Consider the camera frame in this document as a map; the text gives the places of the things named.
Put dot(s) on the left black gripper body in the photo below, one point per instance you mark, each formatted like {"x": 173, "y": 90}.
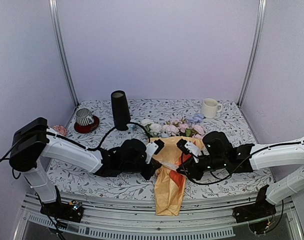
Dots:
{"x": 132, "y": 168}

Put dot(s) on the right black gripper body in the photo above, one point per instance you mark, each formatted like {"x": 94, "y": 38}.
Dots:
{"x": 217, "y": 163}

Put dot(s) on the white printed ribbon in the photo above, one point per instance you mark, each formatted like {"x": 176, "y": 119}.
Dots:
{"x": 169, "y": 165}

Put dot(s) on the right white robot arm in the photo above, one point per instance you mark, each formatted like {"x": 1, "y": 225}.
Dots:
{"x": 275, "y": 155}

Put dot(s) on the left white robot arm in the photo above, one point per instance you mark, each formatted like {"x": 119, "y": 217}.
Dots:
{"x": 36, "y": 141}

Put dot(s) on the tall black vase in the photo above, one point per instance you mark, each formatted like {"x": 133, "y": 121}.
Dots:
{"x": 120, "y": 110}

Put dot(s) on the white ceramic mug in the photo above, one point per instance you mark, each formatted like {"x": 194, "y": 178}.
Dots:
{"x": 210, "y": 108}

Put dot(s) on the floral patterned tablecloth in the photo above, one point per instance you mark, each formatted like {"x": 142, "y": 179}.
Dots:
{"x": 74, "y": 180}

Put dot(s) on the red round coaster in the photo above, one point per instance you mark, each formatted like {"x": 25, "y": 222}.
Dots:
{"x": 88, "y": 128}

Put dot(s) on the striped ceramic cup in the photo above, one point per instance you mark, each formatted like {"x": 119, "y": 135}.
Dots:
{"x": 84, "y": 117}

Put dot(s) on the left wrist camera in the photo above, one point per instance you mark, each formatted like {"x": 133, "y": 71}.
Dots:
{"x": 153, "y": 148}

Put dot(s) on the aluminium front rail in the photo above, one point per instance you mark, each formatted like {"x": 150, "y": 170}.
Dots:
{"x": 199, "y": 219}

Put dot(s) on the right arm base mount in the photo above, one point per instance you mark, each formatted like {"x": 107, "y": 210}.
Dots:
{"x": 259, "y": 209}

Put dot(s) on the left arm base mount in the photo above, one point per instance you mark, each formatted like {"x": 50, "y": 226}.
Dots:
{"x": 72, "y": 211}

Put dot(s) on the right aluminium frame post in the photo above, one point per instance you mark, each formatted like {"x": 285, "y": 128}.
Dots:
{"x": 253, "y": 52}

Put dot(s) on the aluminium frame post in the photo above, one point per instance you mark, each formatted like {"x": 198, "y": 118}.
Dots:
{"x": 53, "y": 8}
{"x": 253, "y": 52}

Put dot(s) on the left aluminium frame post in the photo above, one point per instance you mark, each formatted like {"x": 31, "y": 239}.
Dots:
{"x": 53, "y": 8}

